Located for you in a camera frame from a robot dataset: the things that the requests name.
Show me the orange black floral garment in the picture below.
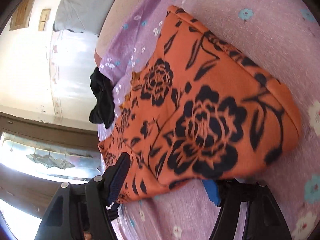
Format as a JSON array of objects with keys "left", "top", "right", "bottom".
[{"left": 99, "top": 6, "right": 302, "bottom": 203}]

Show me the stained glass wooden door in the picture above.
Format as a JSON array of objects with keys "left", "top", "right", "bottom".
[{"left": 1, "top": 113, "right": 102, "bottom": 239}]

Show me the black crumpled garment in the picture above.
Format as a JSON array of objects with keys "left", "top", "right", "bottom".
[{"left": 89, "top": 67, "right": 115, "bottom": 129}]

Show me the purple floral bed sheet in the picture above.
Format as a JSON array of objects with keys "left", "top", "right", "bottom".
[{"left": 98, "top": 0, "right": 319, "bottom": 239}]

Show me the grey pillow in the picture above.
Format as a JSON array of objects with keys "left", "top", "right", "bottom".
[{"left": 53, "top": 0, "right": 115, "bottom": 35}]

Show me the pink mattress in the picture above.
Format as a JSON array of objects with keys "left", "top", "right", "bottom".
[{"left": 94, "top": 0, "right": 143, "bottom": 65}]

